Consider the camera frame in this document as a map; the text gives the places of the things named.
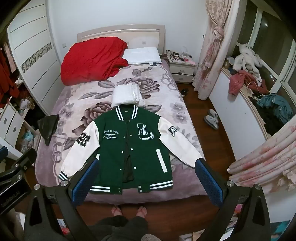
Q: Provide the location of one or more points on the leopard print cloth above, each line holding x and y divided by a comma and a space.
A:
29, 103

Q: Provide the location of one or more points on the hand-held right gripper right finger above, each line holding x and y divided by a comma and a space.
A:
208, 183

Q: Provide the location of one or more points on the green and white varsity jacket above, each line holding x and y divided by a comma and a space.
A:
111, 143

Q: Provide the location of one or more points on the black cloth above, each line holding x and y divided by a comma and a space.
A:
49, 126

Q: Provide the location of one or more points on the cluster of small cosmetics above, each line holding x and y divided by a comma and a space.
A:
177, 55

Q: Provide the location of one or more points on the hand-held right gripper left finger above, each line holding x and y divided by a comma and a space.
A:
85, 181

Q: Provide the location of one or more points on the beige bed headboard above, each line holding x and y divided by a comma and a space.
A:
138, 32

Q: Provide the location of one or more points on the loose pink floral curtain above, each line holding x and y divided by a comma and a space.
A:
266, 160

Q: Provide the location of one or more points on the pink-red garment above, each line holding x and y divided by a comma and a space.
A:
237, 82

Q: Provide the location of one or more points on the black shoes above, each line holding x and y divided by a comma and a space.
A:
184, 92

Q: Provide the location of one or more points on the white nightstand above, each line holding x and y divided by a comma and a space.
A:
182, 69

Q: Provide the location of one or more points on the person's left foot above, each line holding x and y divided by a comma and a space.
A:
116, 210

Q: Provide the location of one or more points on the red duvet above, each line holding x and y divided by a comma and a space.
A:
92, 60

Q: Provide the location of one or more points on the tied pink floral curtain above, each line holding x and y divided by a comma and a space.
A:
214, 58

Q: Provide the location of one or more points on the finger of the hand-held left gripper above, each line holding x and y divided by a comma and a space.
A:
25, 160
3, 154

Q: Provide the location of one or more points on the grey slipper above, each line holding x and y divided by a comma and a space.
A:
211, 122
213, 113

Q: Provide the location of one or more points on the person's dark pants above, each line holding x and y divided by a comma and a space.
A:
115, 228

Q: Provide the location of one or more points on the folded white cloth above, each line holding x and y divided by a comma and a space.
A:
126, 96

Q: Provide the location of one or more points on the person's right foot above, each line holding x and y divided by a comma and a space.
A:
141, 211

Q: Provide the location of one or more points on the white drawer unit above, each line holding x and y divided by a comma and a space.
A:
11, 125

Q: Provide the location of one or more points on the white windowsill ledge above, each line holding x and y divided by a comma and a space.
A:
233, 109

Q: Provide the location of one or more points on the teal garment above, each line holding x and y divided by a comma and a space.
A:
277, 103

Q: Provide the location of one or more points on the pile of pastel clothes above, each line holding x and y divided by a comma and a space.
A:
28, 139

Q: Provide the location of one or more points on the person's foot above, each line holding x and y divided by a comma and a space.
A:
116, 210
141, 211

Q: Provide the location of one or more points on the hanging red clothes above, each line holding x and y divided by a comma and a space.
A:
7, 81

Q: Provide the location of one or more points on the white plush garment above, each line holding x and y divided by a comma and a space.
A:
247, 58

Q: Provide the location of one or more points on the white pillow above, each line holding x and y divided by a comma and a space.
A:
141, 55

